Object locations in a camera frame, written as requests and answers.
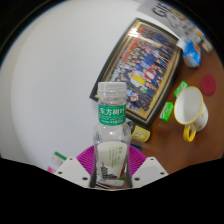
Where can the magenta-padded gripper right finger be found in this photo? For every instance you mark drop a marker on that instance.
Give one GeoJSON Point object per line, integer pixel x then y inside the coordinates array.
{"type": "Point", "coordinates": [136, 160]}

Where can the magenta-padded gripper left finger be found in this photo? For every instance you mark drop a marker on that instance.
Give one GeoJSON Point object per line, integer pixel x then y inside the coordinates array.
{"type": "Point", "coordinates": [83, 161]}

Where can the clear green-labelled drink bottle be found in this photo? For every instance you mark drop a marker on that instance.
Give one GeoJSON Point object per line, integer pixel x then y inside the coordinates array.
{"type": "Point", "coordinates": [111, 133]}

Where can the small green packet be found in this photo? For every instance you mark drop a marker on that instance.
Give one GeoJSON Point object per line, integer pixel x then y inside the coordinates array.
{"type": "Point", "coordinates": [166, 111]}
{"type": "Point", "coordinates": [181, 89]}

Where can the dark framed group picture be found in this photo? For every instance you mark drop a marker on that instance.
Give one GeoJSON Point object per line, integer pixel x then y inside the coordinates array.
{"type": "Point", "coordinates": [143, 63]}

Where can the flat round red coaster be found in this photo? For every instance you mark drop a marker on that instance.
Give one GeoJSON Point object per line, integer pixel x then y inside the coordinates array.
{"type": "Point", "coordinates": [208, 84]}

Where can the blue tissue pack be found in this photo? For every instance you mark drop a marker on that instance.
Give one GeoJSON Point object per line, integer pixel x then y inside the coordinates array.
{"type": "Point", "coordinates": [191, 53]}

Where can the small patterned pouch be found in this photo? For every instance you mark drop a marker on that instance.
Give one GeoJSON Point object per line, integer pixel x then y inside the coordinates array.
{"type": "Point", "coordinates": [206, 45]}

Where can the colourful puzzle cube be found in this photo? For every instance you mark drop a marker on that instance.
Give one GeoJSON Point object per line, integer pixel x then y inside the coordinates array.
{"type": "Point", "coordinates": [199, 32]}

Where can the white printed paper gift bag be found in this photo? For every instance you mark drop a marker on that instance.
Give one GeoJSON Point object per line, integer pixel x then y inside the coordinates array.
{"type": "Point", "coordinates": [166, 15]}

